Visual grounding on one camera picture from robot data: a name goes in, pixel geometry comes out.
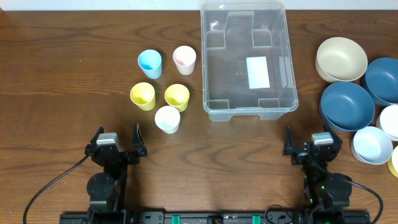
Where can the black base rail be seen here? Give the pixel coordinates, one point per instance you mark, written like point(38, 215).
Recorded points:
point(271, 216)

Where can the pink plastic cup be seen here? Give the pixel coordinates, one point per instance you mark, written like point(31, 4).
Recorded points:
point(185, 57)

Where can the yellow cup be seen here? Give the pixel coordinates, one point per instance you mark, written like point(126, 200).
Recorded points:
point(143, 95)
point(177, 95)

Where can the white label in container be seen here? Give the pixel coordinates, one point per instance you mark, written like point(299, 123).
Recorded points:
point(258, 75)

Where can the yellow bowl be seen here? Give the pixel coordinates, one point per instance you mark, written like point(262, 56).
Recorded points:
point(393, 162)

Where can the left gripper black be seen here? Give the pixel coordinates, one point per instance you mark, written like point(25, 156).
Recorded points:
point(123, 156)

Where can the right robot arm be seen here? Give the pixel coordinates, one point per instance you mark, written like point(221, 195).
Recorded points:
point(327, 192)

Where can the light grey-blue bowl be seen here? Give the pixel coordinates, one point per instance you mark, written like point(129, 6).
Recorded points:
point(371, 145)

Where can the dark blue bowl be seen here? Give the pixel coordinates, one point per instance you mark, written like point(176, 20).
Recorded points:
point(346, 107)
point(380, 81)

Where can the yellow cup on left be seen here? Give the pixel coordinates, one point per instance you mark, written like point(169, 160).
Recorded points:
point(143, 95)

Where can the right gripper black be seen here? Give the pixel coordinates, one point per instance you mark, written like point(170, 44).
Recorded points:
point(305, 154)

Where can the white bowl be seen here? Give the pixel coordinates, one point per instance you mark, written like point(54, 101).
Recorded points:
point(387, 121)

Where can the yellow cup on right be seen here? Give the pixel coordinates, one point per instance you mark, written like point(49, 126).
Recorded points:
point(177, 95)

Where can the light blue plastic cup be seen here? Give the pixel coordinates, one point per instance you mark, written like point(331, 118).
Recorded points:
point(150, 62)

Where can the white plastic cup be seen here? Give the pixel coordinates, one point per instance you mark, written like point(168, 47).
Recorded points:
point(167, 118)

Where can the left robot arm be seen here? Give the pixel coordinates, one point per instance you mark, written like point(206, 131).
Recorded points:
point(107, 188)

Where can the clear plastic storage container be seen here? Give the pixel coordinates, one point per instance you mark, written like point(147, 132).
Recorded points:
point(231, 32)

